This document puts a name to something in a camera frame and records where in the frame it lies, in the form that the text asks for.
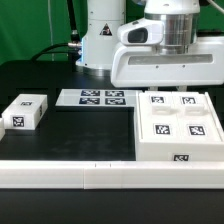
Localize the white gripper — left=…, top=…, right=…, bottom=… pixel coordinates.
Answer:
left=111, top=36, right=224, bottom=88

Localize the white cabinet door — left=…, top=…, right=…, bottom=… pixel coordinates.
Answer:
left=139, top=92, right=179, bottom=142
left=175, top=92, right=222, bottom=142

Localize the white cabinet body box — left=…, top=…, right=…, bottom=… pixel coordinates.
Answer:
left=135, top=92, right=224, bottom=162

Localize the white cabinet top block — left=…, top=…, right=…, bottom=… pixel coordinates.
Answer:
left=2, top=94, right=48, bottom=130

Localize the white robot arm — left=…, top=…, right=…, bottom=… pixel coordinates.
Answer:
left=77, top=0, right=224, bottom=87

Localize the white left fence stub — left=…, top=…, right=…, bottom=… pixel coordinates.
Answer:
left=0, top=118, right=5, bottom=141

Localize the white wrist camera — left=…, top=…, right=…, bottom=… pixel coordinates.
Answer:
left=117, top=18, right=164, bottom=46

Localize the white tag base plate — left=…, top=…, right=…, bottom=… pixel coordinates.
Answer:
left=56, top=89, right=138, bottom=107

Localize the black cable bundle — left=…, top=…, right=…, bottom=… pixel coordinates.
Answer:
left=30, top=0, right=83, bottom=62

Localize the white front fence rail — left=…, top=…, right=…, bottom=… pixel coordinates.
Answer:
left=0, top=161, right=224, bottom=189

